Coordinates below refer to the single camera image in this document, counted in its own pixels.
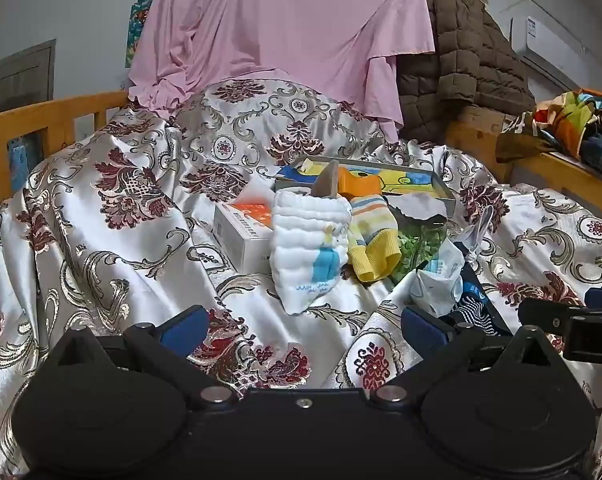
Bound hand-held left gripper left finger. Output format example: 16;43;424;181
46;305;237;407

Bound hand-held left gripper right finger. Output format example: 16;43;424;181
368;305;564;407

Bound yellow striped towel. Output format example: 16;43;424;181
347;195;403;283

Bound grey cloth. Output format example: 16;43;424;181
385;192;448;226

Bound white gauze towel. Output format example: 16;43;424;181
271;187;353;317

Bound grey metal tray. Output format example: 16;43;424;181
275;155;457;218

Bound orange cup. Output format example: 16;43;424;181
337;167;384;201

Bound navy striped sock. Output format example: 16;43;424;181
448;242;514;338

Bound floral satin bedspread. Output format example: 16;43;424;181
0;77;602;480

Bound white box with orange label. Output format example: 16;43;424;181
212;200;278;275

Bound blue jeans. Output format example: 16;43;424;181
578;135;602;181

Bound colourful crumpled cloth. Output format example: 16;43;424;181
496;87;602;163

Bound white air conditioner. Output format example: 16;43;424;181
511;15;589;93

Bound brown quilted jacket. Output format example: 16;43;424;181
396;0;537;141

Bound grey door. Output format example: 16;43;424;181
0;39;56;118

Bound pink sheet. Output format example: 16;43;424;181
126;0;439;143

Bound wooden furniture frame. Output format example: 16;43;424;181
446;120;602;211

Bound wooden bed rail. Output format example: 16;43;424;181
0;90;132;211

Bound colourful wall poster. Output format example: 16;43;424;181
125;0;155;69

